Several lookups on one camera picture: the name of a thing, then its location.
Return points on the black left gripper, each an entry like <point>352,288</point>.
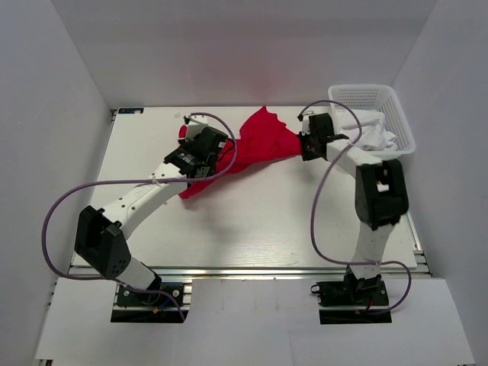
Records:
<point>185,143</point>

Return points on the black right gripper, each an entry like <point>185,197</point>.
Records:
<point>306,155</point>

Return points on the red t shirt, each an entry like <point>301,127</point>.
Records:
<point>263,138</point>

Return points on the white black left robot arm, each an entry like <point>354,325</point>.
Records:
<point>102,234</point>

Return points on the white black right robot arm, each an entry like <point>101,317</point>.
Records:
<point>380,194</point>

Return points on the white t shirt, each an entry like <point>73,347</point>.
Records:
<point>374,135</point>

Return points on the black blue sticker label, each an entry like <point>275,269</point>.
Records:
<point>130,110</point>

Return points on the white plastic basket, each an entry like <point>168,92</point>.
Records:
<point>372,97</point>

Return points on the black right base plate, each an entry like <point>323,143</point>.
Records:
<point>339,306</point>

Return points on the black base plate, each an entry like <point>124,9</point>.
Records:
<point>132,307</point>
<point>339,306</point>

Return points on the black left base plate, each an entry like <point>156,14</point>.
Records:
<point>132,307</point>

